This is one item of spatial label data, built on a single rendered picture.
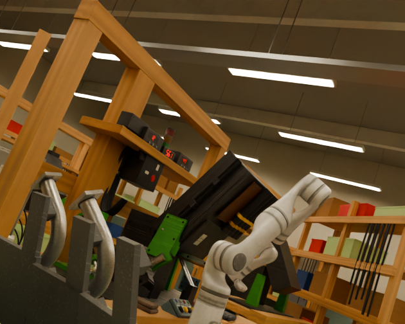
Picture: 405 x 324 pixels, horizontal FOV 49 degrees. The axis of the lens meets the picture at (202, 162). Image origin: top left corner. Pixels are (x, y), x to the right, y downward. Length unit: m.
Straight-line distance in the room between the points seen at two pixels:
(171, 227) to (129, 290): 1.45
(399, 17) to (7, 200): 4.81
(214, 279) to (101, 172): 0.91
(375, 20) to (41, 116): 4.56
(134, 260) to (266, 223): 0.87
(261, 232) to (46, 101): 0.97
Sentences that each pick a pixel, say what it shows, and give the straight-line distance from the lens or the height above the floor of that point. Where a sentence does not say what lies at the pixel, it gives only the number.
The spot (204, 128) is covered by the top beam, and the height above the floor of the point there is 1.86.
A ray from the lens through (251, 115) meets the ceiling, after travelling 10.39.
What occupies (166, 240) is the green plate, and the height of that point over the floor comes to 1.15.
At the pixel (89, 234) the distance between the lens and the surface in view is 0.76.
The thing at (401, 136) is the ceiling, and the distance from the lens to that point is 9.37.
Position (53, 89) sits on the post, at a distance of 1.85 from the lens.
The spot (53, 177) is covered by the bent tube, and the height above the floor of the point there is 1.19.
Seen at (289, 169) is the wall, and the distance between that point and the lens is 11.86.
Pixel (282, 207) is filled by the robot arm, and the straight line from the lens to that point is 1.50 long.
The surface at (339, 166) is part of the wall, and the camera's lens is 11.57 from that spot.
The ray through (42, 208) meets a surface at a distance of 0.91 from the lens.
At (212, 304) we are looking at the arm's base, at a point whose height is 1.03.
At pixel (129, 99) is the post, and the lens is 2.15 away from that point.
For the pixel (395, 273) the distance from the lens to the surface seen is 4.26.
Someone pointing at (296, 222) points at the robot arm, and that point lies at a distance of 1.66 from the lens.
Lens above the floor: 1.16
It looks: 11 degrees up
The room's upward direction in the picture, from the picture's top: 21 degrees clockwise
